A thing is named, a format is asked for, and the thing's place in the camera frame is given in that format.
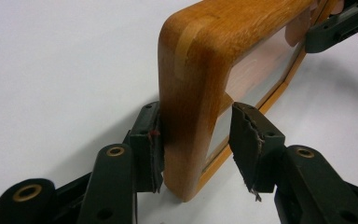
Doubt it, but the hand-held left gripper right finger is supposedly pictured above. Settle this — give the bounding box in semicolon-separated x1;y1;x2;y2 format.
227;102;287;203

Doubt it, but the wooden picture frame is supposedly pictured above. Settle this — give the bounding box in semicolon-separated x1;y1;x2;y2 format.
157;0;347;203

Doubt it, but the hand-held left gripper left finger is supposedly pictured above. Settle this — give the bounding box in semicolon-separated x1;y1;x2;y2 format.
122;101;166;194

